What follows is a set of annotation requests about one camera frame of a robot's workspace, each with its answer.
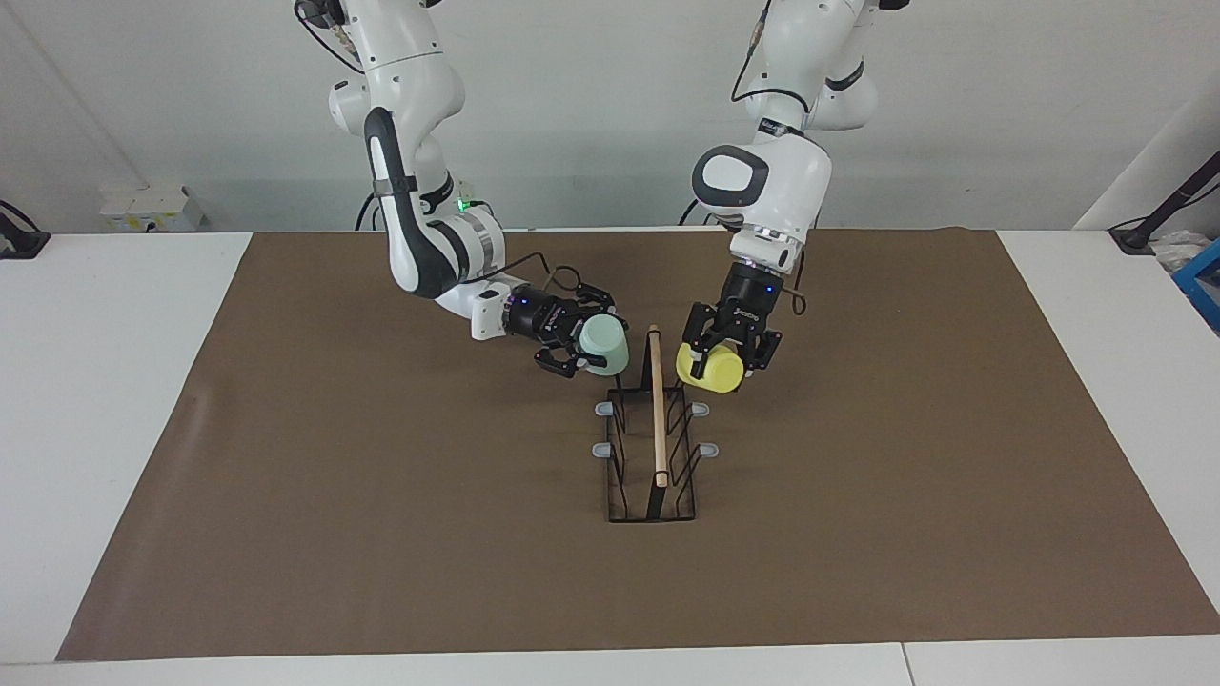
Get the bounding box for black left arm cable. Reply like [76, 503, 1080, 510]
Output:
[730, 0, 811, 318]

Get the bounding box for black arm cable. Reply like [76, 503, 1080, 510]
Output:
[730, 0, 811, 318]
[294, 0, 584, 298]

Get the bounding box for black clamp mount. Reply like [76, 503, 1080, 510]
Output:
[0, 200, 51, 260]

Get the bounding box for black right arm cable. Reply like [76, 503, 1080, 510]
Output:
[294, 0, 584, 298]

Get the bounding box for white wall power box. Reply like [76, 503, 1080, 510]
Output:
[100, 185, 206, 232]

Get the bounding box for pale green plastic cup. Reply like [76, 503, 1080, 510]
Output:
[579, 314, 631, 375]

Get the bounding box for brown table mat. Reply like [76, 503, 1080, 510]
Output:
[55, 229, 1220, 662]

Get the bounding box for black angled stand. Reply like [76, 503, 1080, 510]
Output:
[1110, 151, 1220, 253]

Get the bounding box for yellow plastic cup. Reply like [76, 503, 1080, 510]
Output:
[676, 343, 745, 395]

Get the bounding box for black wire cup rack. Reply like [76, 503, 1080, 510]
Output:
[593, 324, 720, 523]

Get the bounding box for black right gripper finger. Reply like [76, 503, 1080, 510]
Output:
[534, 347, 612, 379]
[562, 283, 619, 316]

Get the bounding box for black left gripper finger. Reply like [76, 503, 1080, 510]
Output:
[682, 303, 721, 380]
[745, 330, 784, 374]

